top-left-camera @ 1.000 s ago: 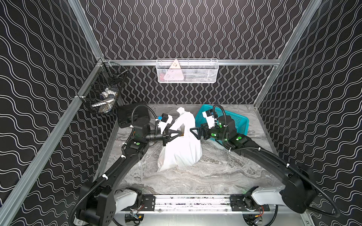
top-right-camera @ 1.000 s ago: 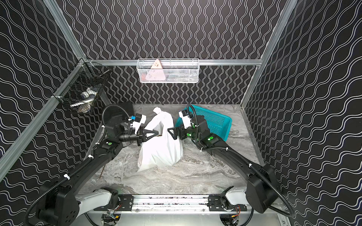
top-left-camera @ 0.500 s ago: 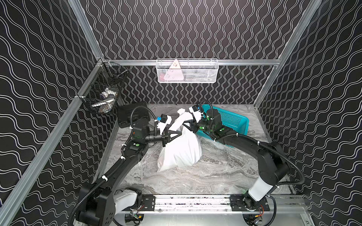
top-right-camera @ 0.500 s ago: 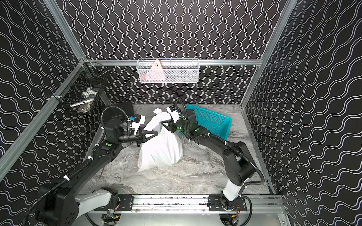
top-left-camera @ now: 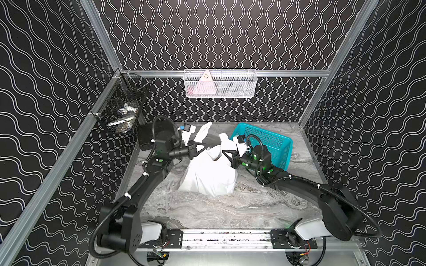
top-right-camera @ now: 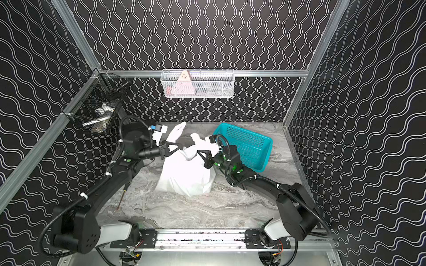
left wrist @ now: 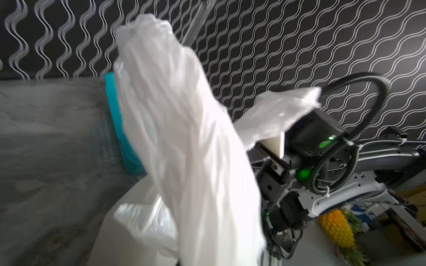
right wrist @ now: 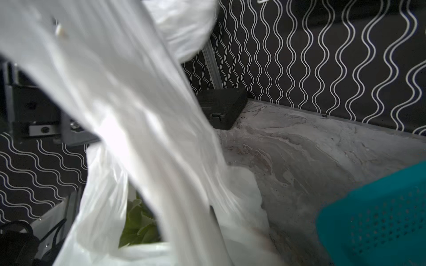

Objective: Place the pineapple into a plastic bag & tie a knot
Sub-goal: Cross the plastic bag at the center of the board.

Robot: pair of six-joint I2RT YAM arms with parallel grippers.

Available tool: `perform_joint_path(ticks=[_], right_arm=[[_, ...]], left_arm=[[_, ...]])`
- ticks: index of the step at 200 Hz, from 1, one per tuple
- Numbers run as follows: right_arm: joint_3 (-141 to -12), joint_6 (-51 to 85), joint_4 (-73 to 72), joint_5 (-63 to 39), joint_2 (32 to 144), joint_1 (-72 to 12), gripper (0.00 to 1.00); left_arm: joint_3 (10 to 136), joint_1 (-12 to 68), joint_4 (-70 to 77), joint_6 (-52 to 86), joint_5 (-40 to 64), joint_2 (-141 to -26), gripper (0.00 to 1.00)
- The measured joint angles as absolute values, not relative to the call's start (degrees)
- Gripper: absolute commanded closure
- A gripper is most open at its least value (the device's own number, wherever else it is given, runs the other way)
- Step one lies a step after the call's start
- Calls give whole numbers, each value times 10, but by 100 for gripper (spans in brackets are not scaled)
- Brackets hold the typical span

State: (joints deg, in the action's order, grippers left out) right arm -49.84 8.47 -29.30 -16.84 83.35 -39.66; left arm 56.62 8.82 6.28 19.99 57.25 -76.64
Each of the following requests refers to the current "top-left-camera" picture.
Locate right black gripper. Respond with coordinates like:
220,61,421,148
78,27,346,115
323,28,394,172
221,148,262,176

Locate white plastic bag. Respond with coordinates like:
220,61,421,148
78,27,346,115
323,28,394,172
178,122,238,197

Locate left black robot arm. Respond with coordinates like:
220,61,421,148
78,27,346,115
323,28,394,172
89,131,208,259

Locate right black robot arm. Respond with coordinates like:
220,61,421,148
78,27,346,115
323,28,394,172
222,145,363,245

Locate teal plastic basket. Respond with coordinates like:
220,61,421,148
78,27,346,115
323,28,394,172
230,123,293,171

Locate black plastic tool case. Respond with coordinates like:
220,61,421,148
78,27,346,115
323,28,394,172
136,120,175,151

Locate pink triangular card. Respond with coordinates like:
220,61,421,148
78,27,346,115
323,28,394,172
192,70,217,97

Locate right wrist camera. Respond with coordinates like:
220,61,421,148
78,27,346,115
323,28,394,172
233,135,247,154

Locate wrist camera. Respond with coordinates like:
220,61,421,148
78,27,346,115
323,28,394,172
180,123,196,134
233,135,247,154

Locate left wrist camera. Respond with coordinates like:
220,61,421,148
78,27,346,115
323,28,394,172
180,123,196,134

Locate clear plastic wall bin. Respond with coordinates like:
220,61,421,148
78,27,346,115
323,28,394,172
183,69,258,98

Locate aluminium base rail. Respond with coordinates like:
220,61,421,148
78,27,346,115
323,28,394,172
130,229,323,253

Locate black wire mesh basket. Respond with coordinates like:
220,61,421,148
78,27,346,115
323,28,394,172
95,73,153,135

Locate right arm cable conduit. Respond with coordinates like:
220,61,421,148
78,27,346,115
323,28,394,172
245,133,383,238

